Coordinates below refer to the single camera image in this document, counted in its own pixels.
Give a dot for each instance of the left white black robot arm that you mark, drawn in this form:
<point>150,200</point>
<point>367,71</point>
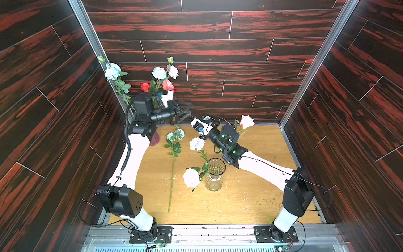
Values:
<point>143,113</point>

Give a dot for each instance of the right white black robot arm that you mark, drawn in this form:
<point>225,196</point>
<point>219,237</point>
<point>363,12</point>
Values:
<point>297,191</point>

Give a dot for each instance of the blue white flower spray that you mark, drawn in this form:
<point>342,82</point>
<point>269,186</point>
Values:
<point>173,143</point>

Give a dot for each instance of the pink rose stem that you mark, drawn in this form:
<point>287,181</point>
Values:
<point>242,126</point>

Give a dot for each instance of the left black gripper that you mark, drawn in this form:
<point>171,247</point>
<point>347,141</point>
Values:
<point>172,114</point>

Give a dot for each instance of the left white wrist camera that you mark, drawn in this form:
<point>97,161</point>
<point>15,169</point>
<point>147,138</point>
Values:
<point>166,96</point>

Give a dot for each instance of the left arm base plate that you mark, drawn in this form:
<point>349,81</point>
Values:
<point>157,235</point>

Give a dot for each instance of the purple glass vase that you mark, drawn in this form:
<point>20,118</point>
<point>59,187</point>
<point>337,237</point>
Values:
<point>155,140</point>

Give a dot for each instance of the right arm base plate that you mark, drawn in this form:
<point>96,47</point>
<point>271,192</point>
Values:
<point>271,234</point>

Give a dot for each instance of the aluminium front rail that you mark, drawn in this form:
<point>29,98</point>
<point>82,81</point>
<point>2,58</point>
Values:
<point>217,238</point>

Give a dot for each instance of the red pink white rose bouquet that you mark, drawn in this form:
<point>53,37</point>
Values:
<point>161,81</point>

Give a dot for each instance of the white flower spray far left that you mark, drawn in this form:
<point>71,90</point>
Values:
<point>114,73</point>

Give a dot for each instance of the pale pink carnation drooping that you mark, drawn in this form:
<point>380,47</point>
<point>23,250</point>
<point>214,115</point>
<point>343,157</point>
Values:
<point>194,175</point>

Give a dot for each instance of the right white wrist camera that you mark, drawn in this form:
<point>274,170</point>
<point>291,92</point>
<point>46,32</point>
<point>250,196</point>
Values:
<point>201,127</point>

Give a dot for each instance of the clear glass vase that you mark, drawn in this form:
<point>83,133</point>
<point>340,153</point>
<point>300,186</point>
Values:
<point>216,169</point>

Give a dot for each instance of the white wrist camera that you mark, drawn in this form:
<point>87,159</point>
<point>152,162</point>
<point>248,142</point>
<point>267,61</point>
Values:
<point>166,96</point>
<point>201,127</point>

